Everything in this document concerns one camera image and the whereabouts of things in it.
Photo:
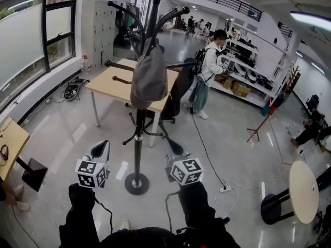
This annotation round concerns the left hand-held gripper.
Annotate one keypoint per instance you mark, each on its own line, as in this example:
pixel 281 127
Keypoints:
pixel 88 173

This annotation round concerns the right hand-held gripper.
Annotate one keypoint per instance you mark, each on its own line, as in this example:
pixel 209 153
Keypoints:
pixel 186 172

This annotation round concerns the black metal coat rack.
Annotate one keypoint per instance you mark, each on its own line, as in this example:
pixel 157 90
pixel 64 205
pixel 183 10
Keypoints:
pixel 138 148

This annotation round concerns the grey baseball cap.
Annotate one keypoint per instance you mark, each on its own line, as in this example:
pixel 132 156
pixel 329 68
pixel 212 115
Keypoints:
pixel 150 76

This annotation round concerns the person's left forearm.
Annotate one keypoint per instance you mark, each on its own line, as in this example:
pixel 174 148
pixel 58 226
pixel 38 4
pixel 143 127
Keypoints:
pixel 77 216

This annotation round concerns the person's right forearm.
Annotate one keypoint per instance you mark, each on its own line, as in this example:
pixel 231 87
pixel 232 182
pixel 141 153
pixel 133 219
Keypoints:
pixel 196 208

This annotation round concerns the brown wooden coat stand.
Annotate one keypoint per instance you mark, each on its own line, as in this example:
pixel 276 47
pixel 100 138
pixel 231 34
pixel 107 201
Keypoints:
pixel 263 120

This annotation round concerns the light wooden table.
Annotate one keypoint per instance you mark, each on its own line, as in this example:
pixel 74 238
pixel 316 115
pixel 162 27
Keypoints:
pixel 103 89

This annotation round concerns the black office chair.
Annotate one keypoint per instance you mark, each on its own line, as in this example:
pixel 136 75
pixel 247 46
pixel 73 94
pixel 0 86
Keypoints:
pixel 181 86
pixel 311 103

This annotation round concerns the white power strip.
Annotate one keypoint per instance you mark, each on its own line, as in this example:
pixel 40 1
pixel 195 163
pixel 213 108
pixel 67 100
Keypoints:
pixel 225 189

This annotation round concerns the person's white shoe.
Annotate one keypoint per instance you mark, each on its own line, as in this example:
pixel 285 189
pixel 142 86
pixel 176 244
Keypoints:
pixel 124 225

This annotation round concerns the cardboard box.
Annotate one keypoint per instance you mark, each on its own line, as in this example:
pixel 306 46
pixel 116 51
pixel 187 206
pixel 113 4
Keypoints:
pixel 241 90
pixel 223 81

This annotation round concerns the small wooden desk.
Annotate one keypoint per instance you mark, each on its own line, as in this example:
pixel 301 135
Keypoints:
pixel 15 138

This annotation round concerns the clear plastic water jug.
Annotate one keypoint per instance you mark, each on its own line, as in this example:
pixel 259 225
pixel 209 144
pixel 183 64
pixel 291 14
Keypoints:
pixel 86 64

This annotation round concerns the person's torso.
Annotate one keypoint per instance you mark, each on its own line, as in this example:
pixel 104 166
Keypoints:
pixel 144 238

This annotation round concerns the teal bag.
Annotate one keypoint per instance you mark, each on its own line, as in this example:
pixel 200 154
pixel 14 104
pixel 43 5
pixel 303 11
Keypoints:
pixel 267 110

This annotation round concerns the dark hanging bag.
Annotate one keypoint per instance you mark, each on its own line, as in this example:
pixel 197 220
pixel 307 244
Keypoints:
pixel 279 100

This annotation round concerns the grey metal lockers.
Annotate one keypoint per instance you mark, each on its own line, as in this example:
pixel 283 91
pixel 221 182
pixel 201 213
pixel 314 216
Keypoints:
pixel 103 30

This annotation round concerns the large black-framed window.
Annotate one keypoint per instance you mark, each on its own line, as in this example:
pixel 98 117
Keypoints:
pixel 20 43

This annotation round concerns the round wooden table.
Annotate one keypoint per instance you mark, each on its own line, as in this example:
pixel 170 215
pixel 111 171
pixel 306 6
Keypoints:
pixel 303 190

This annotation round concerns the long ceiling light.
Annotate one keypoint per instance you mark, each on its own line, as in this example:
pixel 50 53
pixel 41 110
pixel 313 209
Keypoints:
pixel 318 68
pixel 299 54
pixel 310 21

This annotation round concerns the clothes rail with garments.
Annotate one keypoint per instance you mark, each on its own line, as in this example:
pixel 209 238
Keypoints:
pixel 129 17

